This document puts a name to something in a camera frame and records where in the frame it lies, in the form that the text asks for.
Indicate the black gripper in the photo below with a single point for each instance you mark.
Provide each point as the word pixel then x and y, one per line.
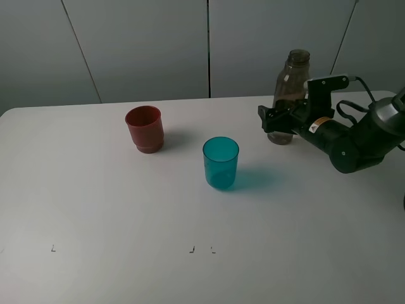
pixel 280 121

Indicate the smoky transparent water bottle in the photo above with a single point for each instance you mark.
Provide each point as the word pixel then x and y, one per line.
pixel 290 81

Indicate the teal transparent plastic cup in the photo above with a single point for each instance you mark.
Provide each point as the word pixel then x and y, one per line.
pixel 220 161

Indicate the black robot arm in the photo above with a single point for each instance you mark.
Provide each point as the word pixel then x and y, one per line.
pixel 354 138

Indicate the red plastic cup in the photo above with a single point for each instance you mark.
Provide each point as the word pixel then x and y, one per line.
pixel 146 128

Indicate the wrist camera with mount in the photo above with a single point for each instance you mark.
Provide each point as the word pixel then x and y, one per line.
pixel 319 90

